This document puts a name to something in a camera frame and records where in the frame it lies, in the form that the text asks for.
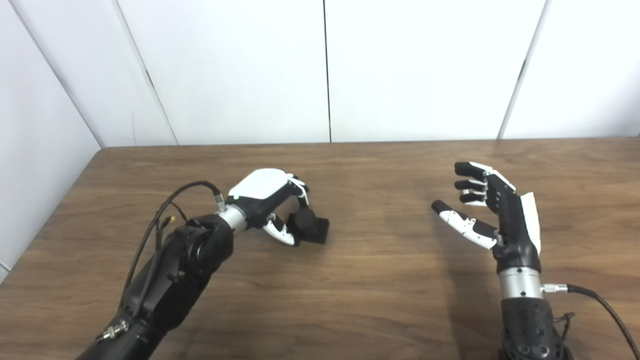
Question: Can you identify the left thin wires yellow connector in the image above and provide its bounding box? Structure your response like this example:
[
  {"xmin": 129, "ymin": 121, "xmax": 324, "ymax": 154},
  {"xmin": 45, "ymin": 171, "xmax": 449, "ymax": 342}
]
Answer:
[{"xmin": 154, "ymin": 202, "xmax": 190, "ymax": 253}]

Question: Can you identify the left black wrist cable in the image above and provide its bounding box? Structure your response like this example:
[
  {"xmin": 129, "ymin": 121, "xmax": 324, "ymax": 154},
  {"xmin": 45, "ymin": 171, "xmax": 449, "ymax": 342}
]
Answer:
[{"xmin": 120, "ymin": 180, "xmax": 227, "ymax": 303}]

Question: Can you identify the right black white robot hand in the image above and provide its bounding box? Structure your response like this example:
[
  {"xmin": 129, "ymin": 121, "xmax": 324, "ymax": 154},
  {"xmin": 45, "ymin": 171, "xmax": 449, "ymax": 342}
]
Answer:
[{"xmin": 431, "ymin": 161, "xmax": 542, "ymax": 273}]

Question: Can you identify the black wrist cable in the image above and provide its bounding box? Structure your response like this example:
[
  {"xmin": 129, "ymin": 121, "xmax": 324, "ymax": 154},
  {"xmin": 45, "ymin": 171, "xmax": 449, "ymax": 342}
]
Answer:
[
  {"xmin": 120, "ymin": 180, "xmax": 227, "ymax": 303},
  {"xmin": 542, "ymin": 283, "xmax": 640, "ymax": 359}
]

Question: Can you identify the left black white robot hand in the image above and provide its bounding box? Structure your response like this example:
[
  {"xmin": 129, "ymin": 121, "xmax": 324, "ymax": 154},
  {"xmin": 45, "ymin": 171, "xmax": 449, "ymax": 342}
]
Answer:
[{"xmin": 226, "ymin": 168, "xmax": 311, "ymax": 247}]

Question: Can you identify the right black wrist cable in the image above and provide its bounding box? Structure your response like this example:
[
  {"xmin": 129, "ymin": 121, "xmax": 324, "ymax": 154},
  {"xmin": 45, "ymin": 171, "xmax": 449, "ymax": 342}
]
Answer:
[{"xmin": 542, "ymin": 283, "xmax": 640, "ymax": 359}]

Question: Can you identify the black peg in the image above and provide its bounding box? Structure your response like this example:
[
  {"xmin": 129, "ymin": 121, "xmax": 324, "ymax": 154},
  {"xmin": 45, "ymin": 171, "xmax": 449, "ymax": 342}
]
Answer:
[{"xmin": 287, "ymin": 207, "xmax": 331, "ymax": 246}]

